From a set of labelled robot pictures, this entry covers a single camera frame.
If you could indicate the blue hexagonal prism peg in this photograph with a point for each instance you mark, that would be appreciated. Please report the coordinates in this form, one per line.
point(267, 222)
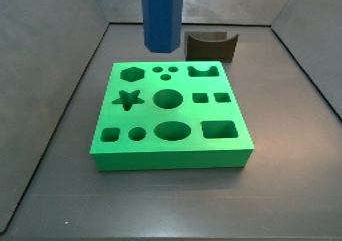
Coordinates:
point(162, 24)

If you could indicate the green shape sorter block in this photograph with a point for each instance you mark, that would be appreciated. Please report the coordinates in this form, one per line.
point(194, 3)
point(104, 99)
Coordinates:
point(170, 117)

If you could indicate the dark curved cradle holder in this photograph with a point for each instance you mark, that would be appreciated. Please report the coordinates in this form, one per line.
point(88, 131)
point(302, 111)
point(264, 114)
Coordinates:
point(210, 46)

